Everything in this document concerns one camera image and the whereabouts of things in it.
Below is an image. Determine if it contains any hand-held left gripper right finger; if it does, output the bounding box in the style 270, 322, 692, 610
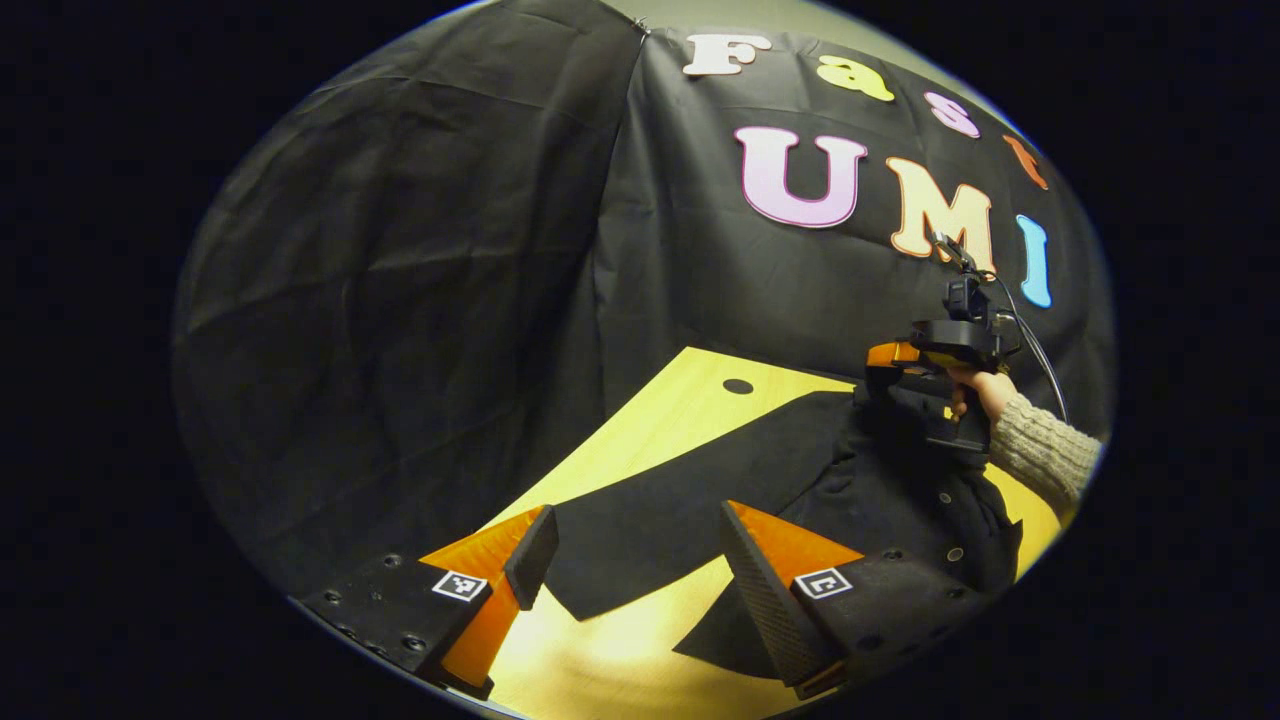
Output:
718, 500, 991, 701

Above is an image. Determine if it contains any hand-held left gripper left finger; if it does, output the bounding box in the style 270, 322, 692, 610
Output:
295, 503, 561, 701

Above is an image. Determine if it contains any black buttoned coat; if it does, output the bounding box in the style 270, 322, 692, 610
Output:
545, 385, 1026, 681

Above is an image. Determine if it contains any black backdrop cloth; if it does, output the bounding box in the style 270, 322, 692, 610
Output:
172, 0, 1116, 601

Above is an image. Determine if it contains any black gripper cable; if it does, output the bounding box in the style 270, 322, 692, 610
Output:
932, 232, 1069, 423

